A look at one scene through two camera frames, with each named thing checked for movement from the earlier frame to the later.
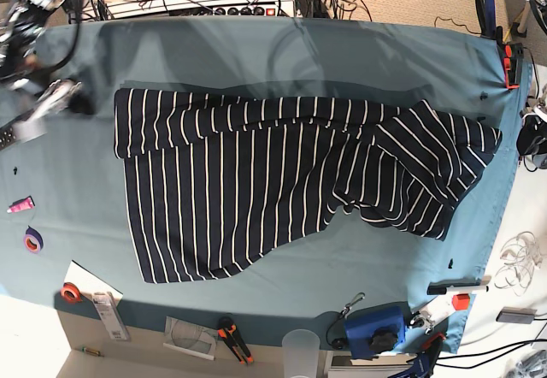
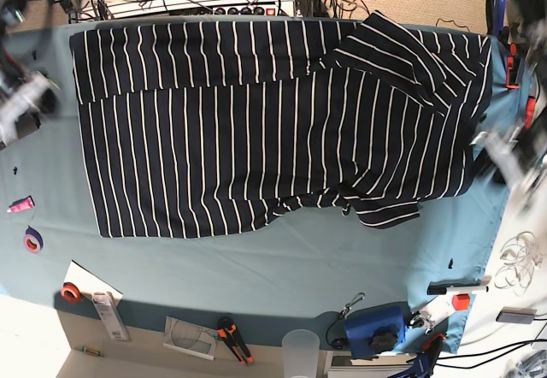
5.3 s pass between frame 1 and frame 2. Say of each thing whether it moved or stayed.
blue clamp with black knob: stayed
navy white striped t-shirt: moved
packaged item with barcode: stayed
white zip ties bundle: stayed
